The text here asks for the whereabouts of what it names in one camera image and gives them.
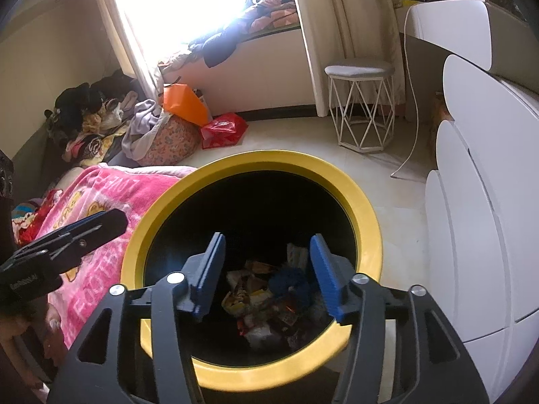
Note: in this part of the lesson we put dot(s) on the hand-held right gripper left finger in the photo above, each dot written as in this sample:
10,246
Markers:
210,273

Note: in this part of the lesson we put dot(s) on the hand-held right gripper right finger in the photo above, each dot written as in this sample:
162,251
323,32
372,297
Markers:
326,273

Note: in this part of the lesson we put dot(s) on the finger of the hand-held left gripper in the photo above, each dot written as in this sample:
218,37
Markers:
92,231

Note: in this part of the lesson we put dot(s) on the white printed plastic wrapper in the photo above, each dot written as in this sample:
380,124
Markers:
298,254

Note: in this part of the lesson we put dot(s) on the blue wrapper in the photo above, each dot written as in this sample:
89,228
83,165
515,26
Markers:
290,284

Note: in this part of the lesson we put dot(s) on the yellow snack wrapper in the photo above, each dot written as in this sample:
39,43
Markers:
244,301

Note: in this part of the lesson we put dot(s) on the silver foil wrapper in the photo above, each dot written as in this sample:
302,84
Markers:
259,336

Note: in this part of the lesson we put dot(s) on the yellow rimmed trash bin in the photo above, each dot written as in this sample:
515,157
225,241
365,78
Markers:
168,193

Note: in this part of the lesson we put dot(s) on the person's left hand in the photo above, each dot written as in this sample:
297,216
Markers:
52,330

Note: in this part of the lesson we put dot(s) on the pink printed blanket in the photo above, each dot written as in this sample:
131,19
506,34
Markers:
92,193

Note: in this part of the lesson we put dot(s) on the red cloth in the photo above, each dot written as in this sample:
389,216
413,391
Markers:
44,219

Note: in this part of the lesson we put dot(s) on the colourful printed cloth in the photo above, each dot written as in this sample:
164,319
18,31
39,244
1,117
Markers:
23,214

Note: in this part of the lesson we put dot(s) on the grey white garment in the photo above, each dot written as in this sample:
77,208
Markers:
141,126

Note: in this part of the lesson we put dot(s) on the floral fabric basket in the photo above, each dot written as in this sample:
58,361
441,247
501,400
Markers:
168,143

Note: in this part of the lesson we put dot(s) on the pile of clothes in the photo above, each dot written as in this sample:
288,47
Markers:
84,113

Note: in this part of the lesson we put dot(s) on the red shopping bag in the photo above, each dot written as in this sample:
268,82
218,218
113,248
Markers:
223,130

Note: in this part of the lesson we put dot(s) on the orange bag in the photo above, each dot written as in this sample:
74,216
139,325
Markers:
183,103

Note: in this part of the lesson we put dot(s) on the white scalloped cabinet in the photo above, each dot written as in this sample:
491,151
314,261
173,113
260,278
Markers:
484,176

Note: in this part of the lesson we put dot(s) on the white window seat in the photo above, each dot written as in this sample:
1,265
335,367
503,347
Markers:
261,75

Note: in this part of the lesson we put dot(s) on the narrow cream curtain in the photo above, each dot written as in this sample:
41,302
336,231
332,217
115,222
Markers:
126,29

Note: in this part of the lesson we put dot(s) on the dark blue clothes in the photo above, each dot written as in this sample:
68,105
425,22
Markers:
219,44

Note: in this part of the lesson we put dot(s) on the wide cream curtain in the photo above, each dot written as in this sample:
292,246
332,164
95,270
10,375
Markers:
349,17

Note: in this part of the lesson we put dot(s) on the orange patterned quilt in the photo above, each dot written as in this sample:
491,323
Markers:
273,10

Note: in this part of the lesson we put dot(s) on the white vanity desk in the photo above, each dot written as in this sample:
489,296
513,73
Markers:
446,29

